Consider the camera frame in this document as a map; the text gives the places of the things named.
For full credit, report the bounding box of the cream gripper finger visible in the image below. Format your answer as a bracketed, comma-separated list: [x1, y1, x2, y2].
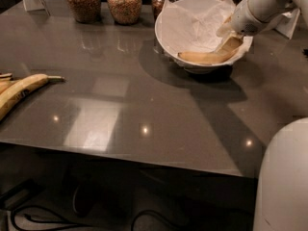
[215, 35, 243, 56]
[216, 17, 234, 38]

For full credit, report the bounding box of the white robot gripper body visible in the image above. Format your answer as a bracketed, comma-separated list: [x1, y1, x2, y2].
[231, 0, 270, 36]

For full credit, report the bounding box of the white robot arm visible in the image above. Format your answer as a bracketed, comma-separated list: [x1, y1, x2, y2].
[218, 0, 308, 231]

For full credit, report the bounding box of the white paper bowl liner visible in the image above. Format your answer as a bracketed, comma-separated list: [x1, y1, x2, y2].
[160, 0, 253, 67]

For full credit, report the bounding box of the white bowl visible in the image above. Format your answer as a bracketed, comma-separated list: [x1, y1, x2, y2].
[154, 0, 254, 75]

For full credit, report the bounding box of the large yellow banana at left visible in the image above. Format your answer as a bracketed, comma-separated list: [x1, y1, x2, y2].
[0, 74, 64, 120]

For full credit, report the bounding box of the white stand at top right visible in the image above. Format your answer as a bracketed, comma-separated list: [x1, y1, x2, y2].
[274, 9, 300, 39]

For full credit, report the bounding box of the glass jar of grains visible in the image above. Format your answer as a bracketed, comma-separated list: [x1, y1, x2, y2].
[107, 0, 142, 25]
[65, 0, 101, 23]

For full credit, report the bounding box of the leftmost glass jar of grains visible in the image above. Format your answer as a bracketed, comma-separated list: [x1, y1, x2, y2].
[65, 0, 101, 23]

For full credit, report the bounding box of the black chair base under table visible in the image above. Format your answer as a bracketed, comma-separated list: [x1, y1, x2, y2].
[72, 181, 99, 218]

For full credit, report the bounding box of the black cable on floor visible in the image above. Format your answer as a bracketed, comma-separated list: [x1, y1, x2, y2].
[9, 204, 193, 231]

